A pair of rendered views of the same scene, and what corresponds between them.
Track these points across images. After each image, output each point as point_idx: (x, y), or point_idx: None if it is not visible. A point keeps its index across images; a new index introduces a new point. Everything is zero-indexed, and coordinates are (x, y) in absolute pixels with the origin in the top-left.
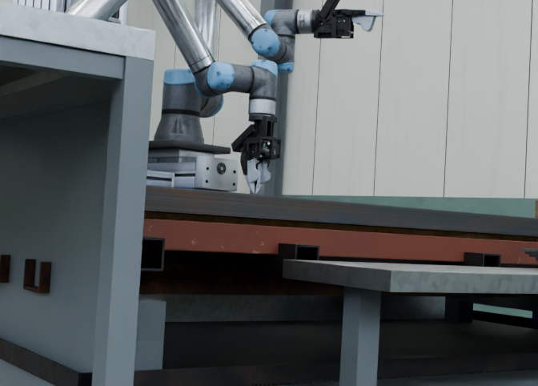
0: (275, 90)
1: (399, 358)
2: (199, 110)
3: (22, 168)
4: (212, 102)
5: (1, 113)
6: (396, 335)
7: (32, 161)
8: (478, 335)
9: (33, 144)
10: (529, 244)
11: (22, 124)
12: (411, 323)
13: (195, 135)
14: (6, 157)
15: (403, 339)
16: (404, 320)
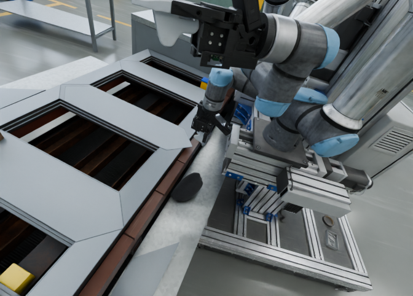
0: (206, 88)
1: (99, 129)
2: (281, 121)
3: (185, 58)
4: (303, 132)
5: None
6: (108, 182)
7: (179, 54)
8: None
9: (180, 51)
10: None
11: (188, 49)
12: None
13: (265, 129)
14: (196, 60)
15: (103, 171)
16: (116, 276)
